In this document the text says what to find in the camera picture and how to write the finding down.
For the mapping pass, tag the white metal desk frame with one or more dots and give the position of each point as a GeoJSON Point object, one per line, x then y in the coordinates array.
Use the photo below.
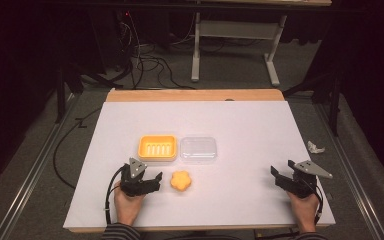
{"type": "Point", "coordinates": [236, 30]}

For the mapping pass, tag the crumpled white paper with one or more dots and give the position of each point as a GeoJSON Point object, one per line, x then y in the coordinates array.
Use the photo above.
{"type": "Point", "coordinates": [314, 147]}

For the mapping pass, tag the black metal stand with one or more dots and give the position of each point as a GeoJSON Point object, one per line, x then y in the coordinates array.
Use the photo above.
{"type": "Point", "coordinates": [66, 80]}
{"type": "Point", "coordinates": [330, 90]}

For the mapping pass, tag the person's left hand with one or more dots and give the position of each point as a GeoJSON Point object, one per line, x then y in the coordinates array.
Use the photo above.
{"type": "Point", "coordinates": [128, 208]}

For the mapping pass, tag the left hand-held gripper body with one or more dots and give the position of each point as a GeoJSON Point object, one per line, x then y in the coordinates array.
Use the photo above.
{"type": "Point", "coordinates": [131, 181]}

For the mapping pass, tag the white table cover sheet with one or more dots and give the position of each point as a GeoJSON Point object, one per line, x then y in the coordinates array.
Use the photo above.
{"type": "Point", "coordinates": [240, 133]}

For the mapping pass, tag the orange soap dish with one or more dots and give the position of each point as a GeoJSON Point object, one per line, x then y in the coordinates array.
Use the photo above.
{"type": "Point", "coordinates": [157, 148]}

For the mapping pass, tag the clear plastic container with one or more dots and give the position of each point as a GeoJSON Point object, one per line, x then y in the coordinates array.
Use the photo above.
{"type": "Point", "coordinates": [198, 149]}

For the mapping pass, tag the person's right hand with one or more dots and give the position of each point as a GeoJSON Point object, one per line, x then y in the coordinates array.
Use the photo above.
{"type": "Point", "coordinates": [304, 210]}

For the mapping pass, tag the orange flower-shaped soap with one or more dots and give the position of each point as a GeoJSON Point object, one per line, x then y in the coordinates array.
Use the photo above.
{"type": "Point", "coordinates": [181, 181]}

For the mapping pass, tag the silver floor rail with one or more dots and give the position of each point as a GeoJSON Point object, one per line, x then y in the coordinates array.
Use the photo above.
{"type": "Point", "coordinates": [350, 173]}
{"type": "Point", "coordinates": [36, 166]}

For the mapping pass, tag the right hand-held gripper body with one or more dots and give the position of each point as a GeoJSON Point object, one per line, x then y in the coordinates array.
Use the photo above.
{"type": "Point", "coordinates": [303, 181]}

